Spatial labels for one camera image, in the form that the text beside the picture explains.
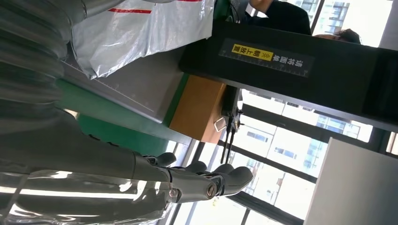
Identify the black remote controller with antennas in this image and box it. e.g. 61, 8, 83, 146
214, 85, 243, 165

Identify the black inbound scanner machine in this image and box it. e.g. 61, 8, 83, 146
61, 20, 398, 133

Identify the person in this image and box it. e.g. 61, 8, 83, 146
241, 0, 361, 44

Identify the brown cardboard box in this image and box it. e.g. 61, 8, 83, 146
169, 75, 228, 144

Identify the green conveyor belt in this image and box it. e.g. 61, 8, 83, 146
76, 114, 175, 158

